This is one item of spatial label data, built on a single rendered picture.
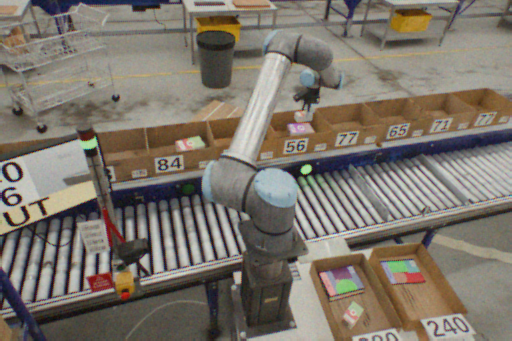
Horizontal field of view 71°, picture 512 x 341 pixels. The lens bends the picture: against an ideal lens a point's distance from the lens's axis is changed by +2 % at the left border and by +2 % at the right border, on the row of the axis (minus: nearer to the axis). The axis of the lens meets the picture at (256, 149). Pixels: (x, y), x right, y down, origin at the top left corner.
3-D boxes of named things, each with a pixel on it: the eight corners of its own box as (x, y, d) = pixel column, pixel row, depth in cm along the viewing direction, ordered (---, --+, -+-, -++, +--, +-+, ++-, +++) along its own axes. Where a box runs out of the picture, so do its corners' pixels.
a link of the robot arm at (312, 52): (332, 35, 134) (346, 73, 198) (300, 30, 138) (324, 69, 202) (324, 65, 135) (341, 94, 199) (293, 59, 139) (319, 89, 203)
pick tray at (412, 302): (404, 333, 162) (411, 322, 156) (367, 259, 191) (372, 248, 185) (460, 324, 167) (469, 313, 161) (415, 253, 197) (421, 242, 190)
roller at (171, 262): (168, 278, 181) (167, 272, 178) (159, 204, 220) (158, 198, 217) (178, 275, 182) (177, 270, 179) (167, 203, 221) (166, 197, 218)
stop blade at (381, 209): (384, 222, 217) (388, 212, 212) (347, 173, 251) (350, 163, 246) (385, 222, 217) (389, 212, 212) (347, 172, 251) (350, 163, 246)
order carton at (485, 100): (467, 130, 275) (477, 111, 265) (440, 110, 297) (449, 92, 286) (507, 123, 286) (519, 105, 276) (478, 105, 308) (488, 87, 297)
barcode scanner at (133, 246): (153, 261, 155) (146, 246, 148) (124, 269, 153) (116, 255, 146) (151, 248, 160) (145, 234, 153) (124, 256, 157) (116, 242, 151)
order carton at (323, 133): (275, 159, 233) (277, 138, 222) (261, 133, 255) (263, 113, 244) (329, 151, 243) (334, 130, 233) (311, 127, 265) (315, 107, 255)
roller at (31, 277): (25, 304, 161) (34, 308, 164) (43, 217, 200) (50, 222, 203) (15, 310, 161) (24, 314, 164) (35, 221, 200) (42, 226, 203)
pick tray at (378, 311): (337, 350, 154) (342, 339, 148) (308, 271, 183) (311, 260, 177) (397, 338, 160) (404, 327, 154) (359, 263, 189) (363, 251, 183)
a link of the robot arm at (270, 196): (286, 239, 122) (290, 200, 112) (240, 222, 127) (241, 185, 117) (299, 210, 133) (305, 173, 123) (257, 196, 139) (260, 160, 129)
